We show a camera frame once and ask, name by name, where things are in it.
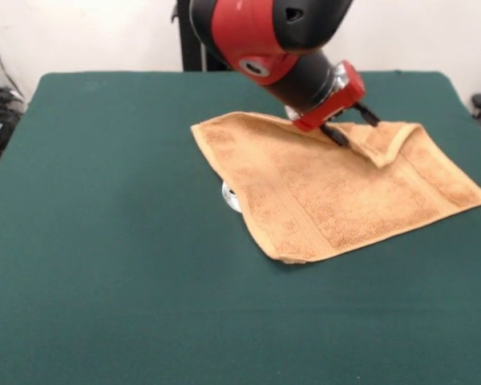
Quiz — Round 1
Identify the dark green table cloth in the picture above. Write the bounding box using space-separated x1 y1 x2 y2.
0 70 481 385

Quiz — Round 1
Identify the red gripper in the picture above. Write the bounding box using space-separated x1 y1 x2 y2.
292 59 382 148

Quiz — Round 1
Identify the black stand frame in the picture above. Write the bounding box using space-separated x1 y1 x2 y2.
170 0 236 73

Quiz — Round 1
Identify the tan terry towel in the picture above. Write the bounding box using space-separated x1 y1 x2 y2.
190 111 481 266

